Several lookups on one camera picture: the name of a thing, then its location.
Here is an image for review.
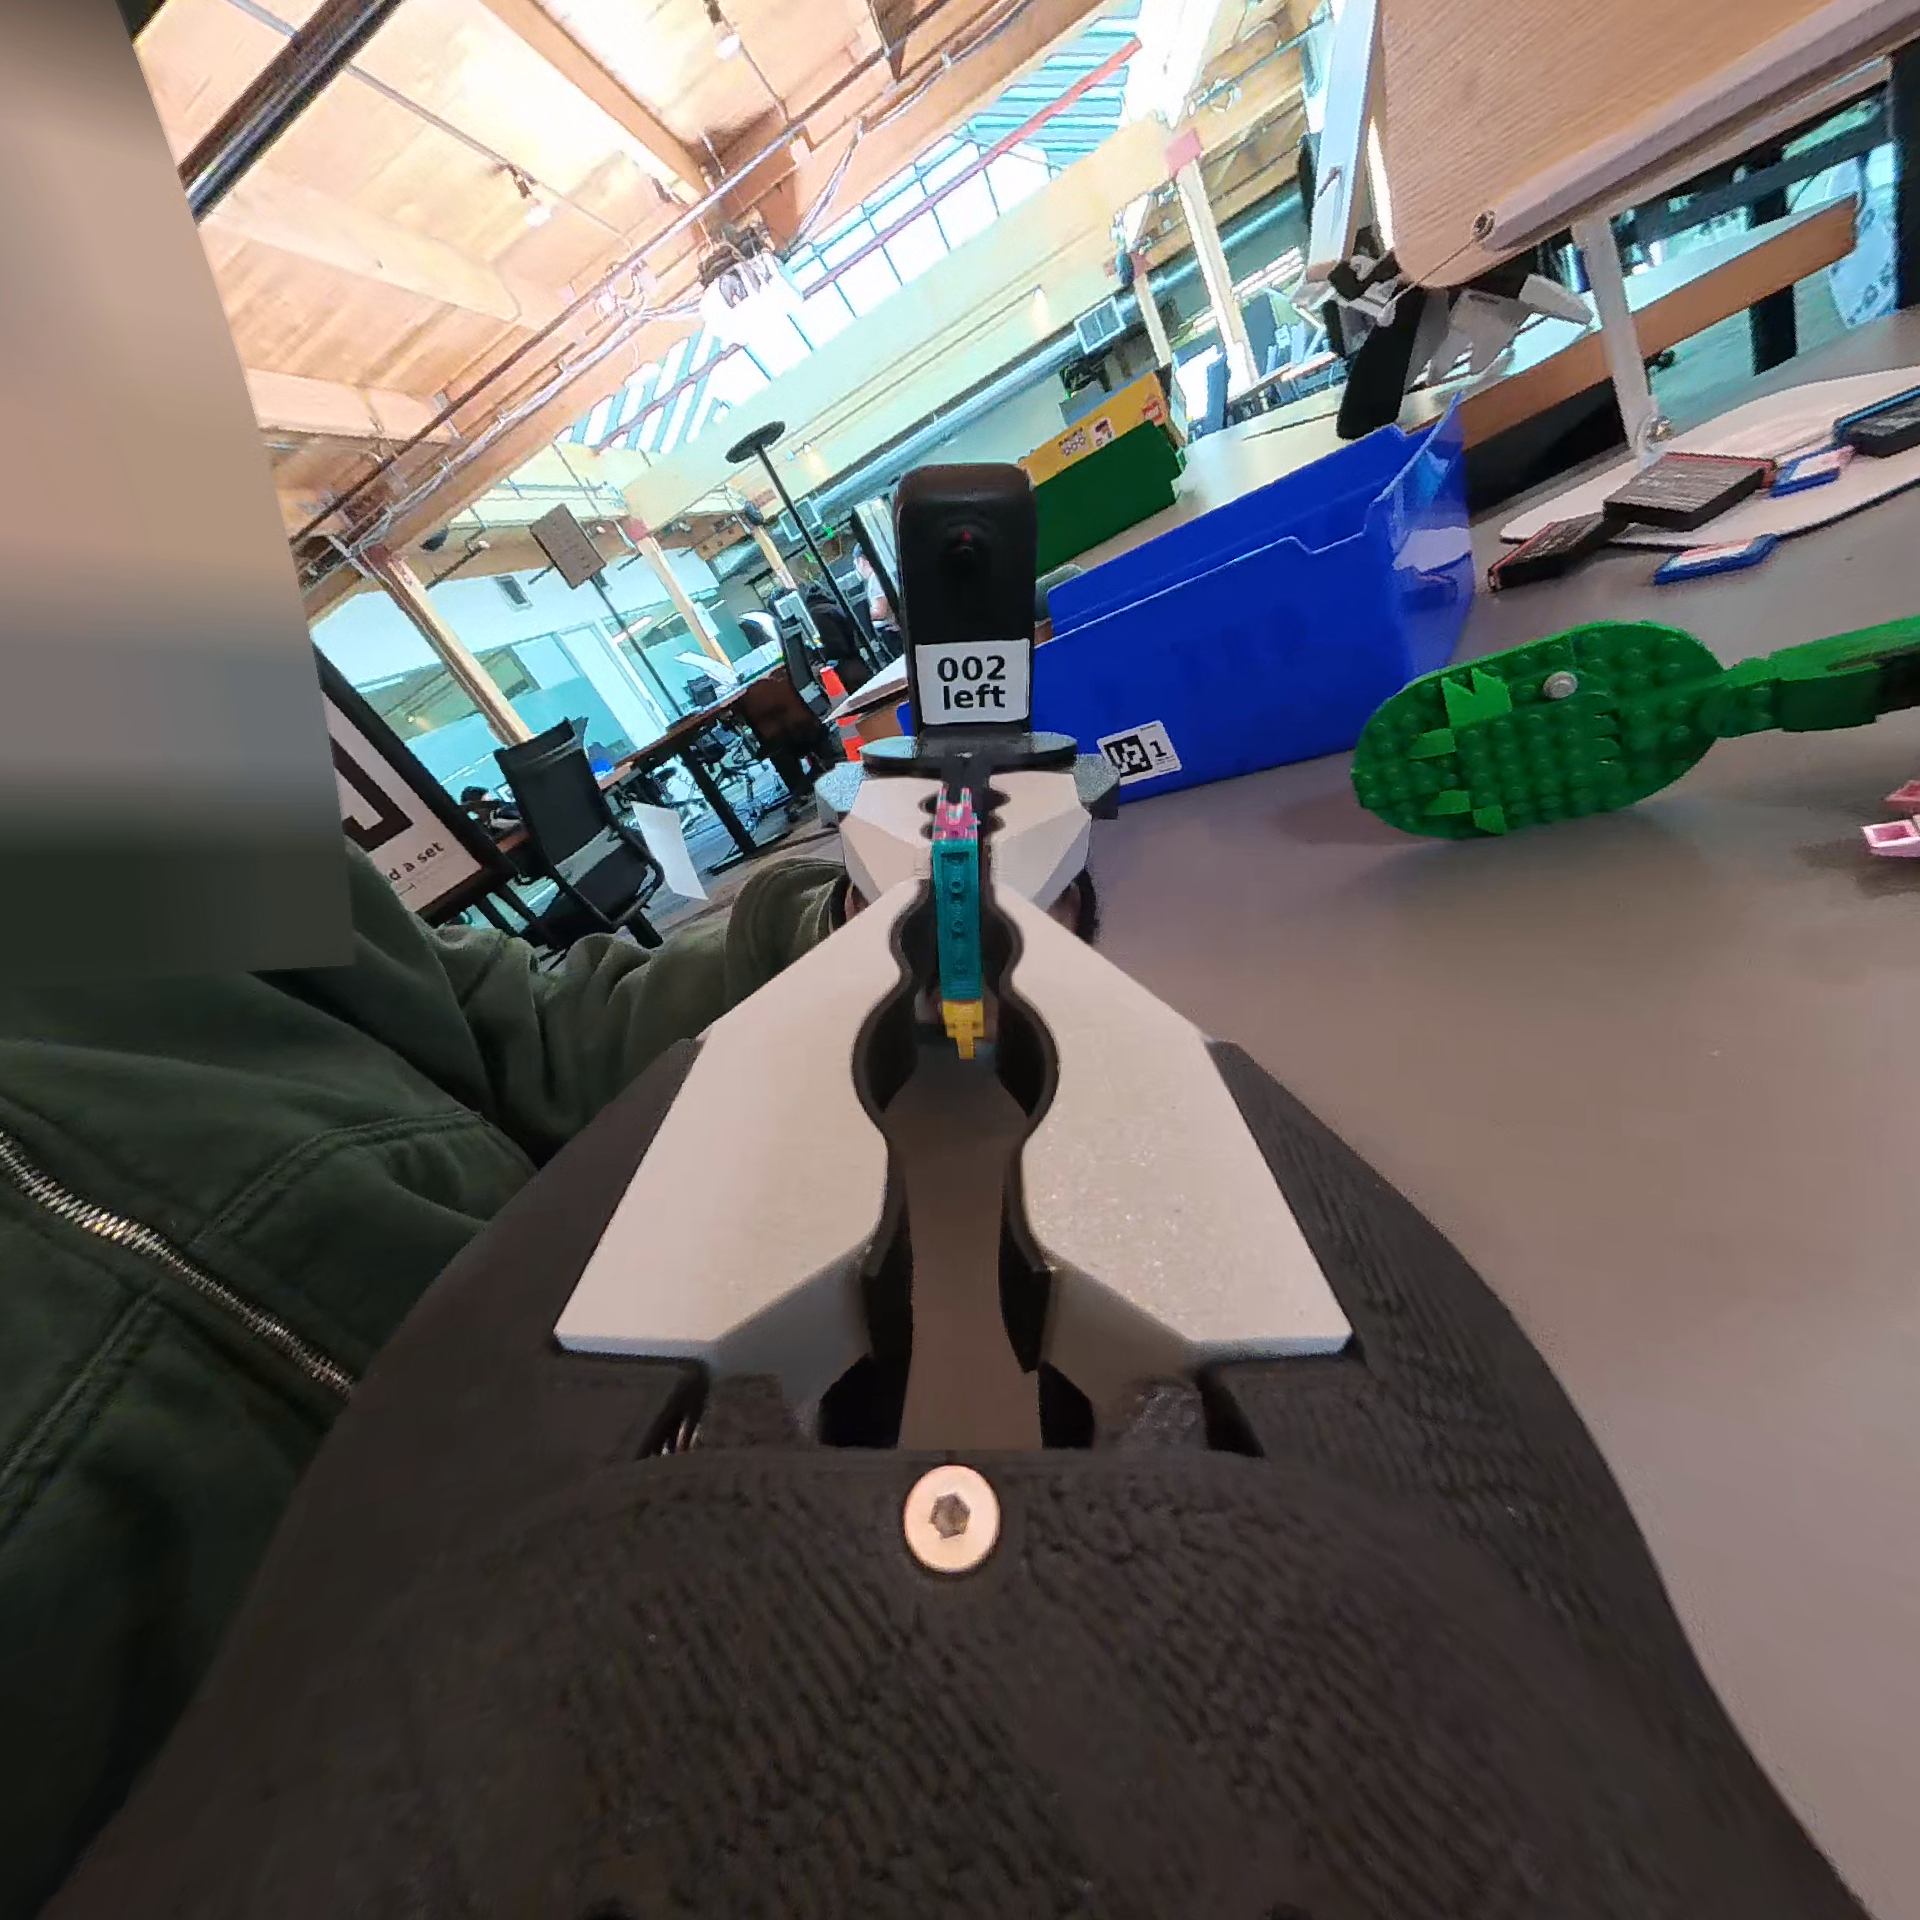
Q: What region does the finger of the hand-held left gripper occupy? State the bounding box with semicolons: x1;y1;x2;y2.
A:
838;768;953;921
976;768;1096;910

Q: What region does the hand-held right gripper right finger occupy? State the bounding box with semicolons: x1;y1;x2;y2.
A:
983;897;1355;1443

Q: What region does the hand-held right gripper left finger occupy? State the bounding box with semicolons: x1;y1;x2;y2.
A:
555;880;921;1449

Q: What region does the yellow teal pink lego strip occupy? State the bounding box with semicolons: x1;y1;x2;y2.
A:
929;796;995;1065

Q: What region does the person's left forearm green sleeve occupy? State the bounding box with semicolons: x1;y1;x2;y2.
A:
427;858;858;1173

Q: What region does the yellow lego box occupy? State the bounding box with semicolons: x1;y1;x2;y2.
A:
1020;374;1174;483

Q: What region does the green lego plant model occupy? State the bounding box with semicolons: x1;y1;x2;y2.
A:
1352;614;1920;841

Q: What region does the green storage box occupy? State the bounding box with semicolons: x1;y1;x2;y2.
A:
1032;417;1187;576

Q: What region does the wooden office table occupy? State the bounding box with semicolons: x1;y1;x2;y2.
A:
592;661;841;873

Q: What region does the white paper sheet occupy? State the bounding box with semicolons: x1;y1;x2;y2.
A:
631;800;706;904

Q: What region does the black floor lamp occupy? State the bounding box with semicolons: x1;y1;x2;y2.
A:
724;420;841;693

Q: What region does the blue plastic bin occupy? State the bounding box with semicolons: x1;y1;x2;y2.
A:
1046;394;1475;805

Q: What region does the black mesh office chair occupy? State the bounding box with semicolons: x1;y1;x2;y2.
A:
491;717;670;952

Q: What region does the black white marker sign board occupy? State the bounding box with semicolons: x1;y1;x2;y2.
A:
312;652;520;921

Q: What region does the person's green jacket torso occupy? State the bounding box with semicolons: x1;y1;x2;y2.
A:
0;840;543;1920

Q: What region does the black red flat item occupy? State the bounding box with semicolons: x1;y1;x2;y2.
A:
1488;509;1609;592

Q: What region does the dark brown box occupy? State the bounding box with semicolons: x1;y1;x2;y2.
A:
1603;451;1771;534

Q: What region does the raised wooden desk top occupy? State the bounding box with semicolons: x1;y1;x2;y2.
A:
1371;0;1896;257

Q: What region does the white desk mat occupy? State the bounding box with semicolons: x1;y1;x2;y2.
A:
1499;368;1920;545

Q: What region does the white desk frame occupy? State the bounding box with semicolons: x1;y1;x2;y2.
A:
1303;0;1683;460

